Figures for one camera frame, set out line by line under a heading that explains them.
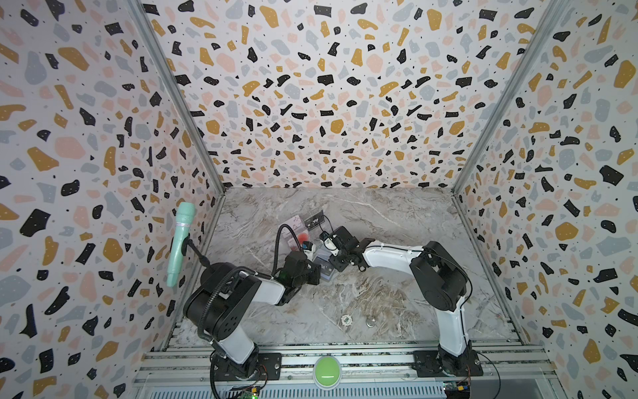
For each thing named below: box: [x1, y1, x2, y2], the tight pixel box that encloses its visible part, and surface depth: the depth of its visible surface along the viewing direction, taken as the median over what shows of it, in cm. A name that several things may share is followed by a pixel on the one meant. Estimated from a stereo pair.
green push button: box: [312, 355, 343, 390], surface depth 73 cm
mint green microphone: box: [166, 201, 197, 288], surface depth 70 cm
